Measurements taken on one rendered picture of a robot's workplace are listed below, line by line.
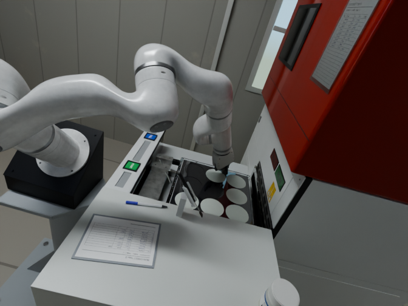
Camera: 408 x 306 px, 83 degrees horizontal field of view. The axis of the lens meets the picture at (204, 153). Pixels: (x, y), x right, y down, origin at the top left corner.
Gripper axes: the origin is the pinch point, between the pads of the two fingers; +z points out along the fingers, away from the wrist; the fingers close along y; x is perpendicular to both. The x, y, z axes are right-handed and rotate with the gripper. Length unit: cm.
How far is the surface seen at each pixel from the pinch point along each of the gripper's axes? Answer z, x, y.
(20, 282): 43, -33, 123
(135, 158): -20.3, -14.9, 35.3
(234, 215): -3.1, 24.2, 11.7
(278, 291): -26, 56, 22
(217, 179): -0.5, 2.8, 6.0
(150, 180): -11.3, -7.1, 34.0
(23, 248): 45, -57, 122
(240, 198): 0.7, 17.1, 3.5
